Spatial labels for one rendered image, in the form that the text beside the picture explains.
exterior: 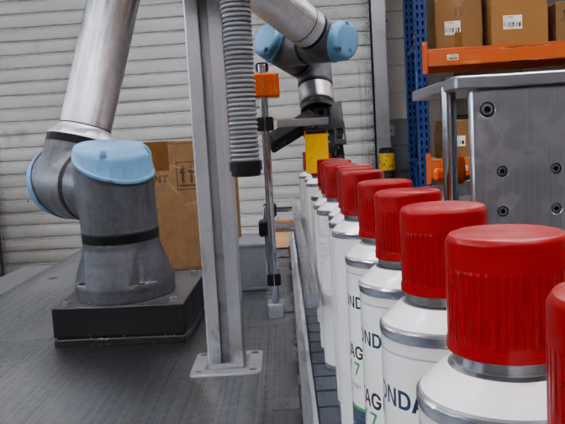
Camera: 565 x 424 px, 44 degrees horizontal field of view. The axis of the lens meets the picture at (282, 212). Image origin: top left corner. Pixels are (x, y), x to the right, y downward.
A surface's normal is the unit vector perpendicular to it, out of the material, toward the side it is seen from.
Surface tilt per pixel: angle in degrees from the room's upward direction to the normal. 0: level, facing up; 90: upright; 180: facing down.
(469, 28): 90
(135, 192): 92
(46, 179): 77
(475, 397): 42
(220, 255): 90
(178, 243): 90
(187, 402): 0
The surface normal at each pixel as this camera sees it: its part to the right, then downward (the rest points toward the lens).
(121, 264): 0.22, -0.16
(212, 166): 0.00, 0.11
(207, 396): -0.06, -0.99
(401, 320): -0.67, -0.63
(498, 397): -0.33, -0.66
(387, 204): -0.75, 0.11
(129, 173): 0.55, 0.06
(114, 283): -0.02, -0.14
